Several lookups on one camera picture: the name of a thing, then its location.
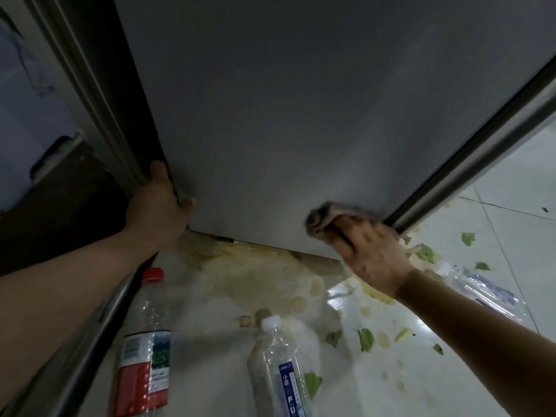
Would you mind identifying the person's left hand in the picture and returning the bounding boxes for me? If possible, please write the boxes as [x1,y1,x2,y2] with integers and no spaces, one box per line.
[124,160,195,253]

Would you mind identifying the person's right hand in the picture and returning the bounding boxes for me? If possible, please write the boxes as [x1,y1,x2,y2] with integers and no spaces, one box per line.
[335,215,418,299]

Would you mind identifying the grey brown cleaning cloth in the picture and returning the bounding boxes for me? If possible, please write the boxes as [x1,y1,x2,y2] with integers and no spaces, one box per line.
[305,201,379,240]

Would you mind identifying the grey refrigerator door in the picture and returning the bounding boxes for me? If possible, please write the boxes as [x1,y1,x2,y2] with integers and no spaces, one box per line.
[89,0,556,262]

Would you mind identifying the person's left forearm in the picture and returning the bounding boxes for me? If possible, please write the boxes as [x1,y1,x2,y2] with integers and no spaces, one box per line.
[0,232,146,409]

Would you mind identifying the person's right forearm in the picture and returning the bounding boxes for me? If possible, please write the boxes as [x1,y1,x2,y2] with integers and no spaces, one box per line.
[394,270,556,417]

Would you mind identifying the yellowish liquid spill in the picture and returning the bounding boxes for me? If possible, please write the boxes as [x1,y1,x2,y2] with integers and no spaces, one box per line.
[179,230,397,328]

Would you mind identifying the scattered green leaf scraps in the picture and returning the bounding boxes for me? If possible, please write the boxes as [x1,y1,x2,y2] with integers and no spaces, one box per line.
[303,232,492,401]

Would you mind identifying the dark wooden cabinet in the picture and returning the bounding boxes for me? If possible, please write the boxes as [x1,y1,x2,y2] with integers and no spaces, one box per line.
[0,136,133,276]

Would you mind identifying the clear crumpled plastic bottle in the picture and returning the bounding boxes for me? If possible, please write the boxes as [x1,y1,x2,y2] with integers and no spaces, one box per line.
[434,261,538,331]

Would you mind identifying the white cap blue label bottle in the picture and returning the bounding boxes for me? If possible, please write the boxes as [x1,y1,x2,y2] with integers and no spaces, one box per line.
[246,315,314,417]

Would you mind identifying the red cap plastic bottle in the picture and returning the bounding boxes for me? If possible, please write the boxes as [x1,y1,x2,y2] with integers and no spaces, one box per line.
[111,268,173,417]

